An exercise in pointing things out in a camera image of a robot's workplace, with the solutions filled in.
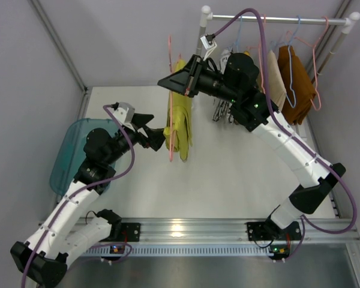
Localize yellow-green trousers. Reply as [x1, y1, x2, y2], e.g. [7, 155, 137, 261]
[163, 58, 194, 163]

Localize pink wire hanger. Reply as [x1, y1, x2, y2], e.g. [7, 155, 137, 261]
[286, 16, 330, 112]
[246, 14, 268, 94]
[168, 35, 181, 162]

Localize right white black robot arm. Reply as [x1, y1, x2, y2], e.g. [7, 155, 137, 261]
[158, 53, 346, 239]

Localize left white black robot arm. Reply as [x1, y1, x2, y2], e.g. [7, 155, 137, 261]
[10, 113, 165, 287]

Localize black white print trousers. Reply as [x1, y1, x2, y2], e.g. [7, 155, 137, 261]
[212, 47, 232, 123]

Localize camouflage yellow trousers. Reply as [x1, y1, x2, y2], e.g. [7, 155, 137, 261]
[231, 50, 265, 124]

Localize beige trousers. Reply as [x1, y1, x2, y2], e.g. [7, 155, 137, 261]
[267, 51, 286, 111]

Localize brown trousers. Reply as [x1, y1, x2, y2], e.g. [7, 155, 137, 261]
[277, 46, 316, 125]

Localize white metal clothes rack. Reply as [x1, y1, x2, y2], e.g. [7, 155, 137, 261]
[185, 5, 360, 142]

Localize teal plastic bin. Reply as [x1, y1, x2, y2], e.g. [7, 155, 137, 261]
[49, 118, 118, 197]

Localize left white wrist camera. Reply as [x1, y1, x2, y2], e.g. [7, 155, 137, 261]
[112, 102, 135, 126]

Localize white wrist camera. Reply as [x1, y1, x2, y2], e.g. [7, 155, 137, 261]
[200, 34, 217, 61]
[112, 102, 135, 126]

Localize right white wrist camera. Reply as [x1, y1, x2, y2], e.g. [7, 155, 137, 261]
[200, 34, 217, 61]

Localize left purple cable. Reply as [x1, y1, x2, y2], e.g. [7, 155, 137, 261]
[20, 104, 136, 288]

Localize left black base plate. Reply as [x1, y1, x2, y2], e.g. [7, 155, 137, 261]
[118, 223, 142, 242]

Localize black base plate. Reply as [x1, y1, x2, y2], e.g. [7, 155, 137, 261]
[118, 223, 142, 242]
[246, 220, 302, 242]

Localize aluminium mounting rail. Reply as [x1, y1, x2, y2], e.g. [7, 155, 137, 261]
[35, 217, 360, 244]

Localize grey slotted cable duct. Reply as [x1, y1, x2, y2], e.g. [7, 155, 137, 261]
[86, 243, 284, 257]

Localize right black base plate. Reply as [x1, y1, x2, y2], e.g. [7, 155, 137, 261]
[246, 220, 302, 242]

